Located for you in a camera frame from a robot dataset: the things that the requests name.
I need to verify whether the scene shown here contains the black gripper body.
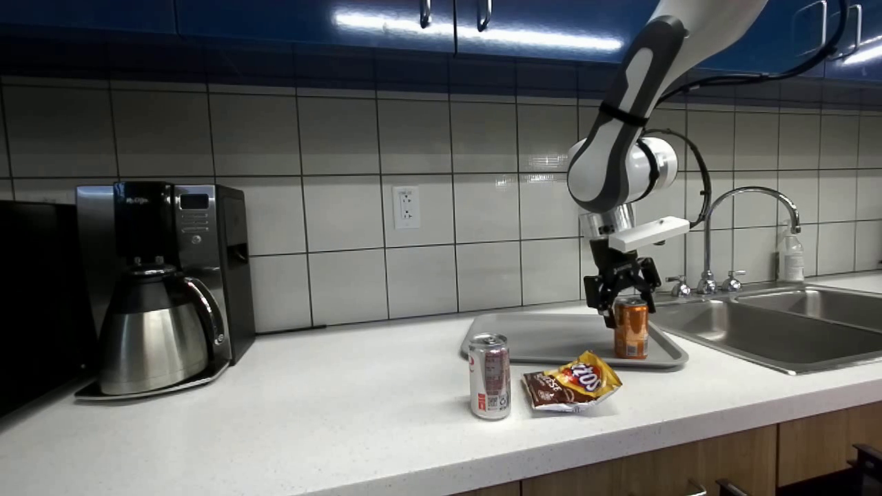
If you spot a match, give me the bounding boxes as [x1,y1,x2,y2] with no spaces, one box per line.
[581,237,665,307]

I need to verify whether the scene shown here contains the black box corner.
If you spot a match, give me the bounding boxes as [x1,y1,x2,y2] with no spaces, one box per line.
[848,440,882,496]

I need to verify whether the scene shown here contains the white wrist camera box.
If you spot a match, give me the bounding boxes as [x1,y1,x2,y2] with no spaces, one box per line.
[605,215,692,254]

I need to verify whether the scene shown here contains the orange soda can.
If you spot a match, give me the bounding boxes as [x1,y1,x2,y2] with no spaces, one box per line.
[611,295,652,361]

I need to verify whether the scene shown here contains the stainless steel sink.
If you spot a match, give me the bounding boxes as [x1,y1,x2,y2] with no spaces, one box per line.
[645,281,882,378]

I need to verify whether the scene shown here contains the black steel coffee maker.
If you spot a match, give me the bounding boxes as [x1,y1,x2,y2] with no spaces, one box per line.
[74,178,255,405]

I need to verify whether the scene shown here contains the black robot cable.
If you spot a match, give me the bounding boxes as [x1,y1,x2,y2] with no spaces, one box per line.
[652,0,851,230]

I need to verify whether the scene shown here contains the glossy blue wall cabinets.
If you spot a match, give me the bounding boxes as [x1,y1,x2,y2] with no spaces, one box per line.
[0,0,882,81]

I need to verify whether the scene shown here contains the clear soap bottle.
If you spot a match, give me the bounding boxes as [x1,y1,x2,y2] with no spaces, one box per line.
[775,229,808,287]

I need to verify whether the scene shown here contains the silver soda can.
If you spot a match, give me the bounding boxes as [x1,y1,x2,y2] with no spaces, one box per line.
[465,329,512,424]

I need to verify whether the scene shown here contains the wooden base cabinets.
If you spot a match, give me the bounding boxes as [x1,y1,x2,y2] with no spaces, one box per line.
[457,400,882,496]

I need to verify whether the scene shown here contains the stainless steel carafe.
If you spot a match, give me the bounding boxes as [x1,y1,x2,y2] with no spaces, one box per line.
[97,265,231,400]

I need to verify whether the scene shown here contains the chrome gooseneck faucet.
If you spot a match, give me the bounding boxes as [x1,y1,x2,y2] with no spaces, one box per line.
[665,183,804,299]

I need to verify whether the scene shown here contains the white tray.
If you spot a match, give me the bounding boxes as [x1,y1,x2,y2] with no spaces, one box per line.
[457,306,692,371]

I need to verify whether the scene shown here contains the white wall outlet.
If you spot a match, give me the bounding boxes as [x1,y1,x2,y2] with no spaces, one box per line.
[392,183,421,230]

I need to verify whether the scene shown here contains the black microwave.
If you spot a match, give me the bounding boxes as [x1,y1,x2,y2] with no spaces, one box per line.
[0,197,98,416]

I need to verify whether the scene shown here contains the yellow brown chips bag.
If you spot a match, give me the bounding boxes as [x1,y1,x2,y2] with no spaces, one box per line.
[517,350,625,416]

